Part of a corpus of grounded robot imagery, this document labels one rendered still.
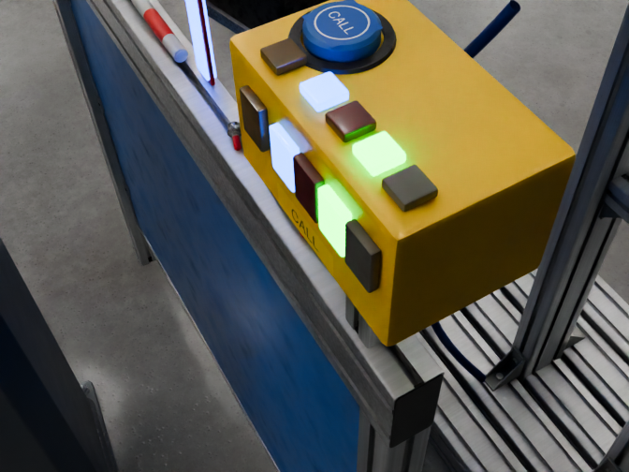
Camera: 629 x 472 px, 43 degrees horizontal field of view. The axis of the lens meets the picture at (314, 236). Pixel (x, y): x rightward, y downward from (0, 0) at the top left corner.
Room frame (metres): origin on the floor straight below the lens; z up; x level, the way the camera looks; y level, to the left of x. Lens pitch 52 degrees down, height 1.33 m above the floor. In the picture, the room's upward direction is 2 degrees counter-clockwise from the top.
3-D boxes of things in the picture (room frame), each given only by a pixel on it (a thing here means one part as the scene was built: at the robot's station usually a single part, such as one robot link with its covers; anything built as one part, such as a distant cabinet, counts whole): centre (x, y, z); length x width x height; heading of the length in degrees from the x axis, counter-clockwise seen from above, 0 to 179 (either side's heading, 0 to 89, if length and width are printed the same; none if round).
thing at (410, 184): (0.23, -0.04, 1.08); 0.02 x 0.02 x 0.01; 28
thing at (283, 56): (0.32, 0.01, 1.08); 0.02 x 0.02 x 0.01; 28
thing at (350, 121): (0.27, -0.02, 1.08); 0.02 x 0.02 x 0.01; 28
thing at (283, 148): (0.28, 0.01, 1.04); 0.02 x 0.01 x 0.03; 28
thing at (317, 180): (0.26, 0.00, 1.04); 0.02 x 0.01 x 0.03; 28
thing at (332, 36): (0.33, -0.02, 1.08); 0.04 x 0.04 x 0.02
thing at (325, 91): (0.29, -0.01, 1.08); 0.02 x 0.02 x 0.01; 28
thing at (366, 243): (0.21, -0.02, 1.04); 0.02 x 0.01 x 0.03; 28
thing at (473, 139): (0.29, -0.04, 1.02); 0.16 x 0.10 x 0.11; 28
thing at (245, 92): (0.31, 0.03, 1.04); 0.02 x 0.01 x 0.03; 28
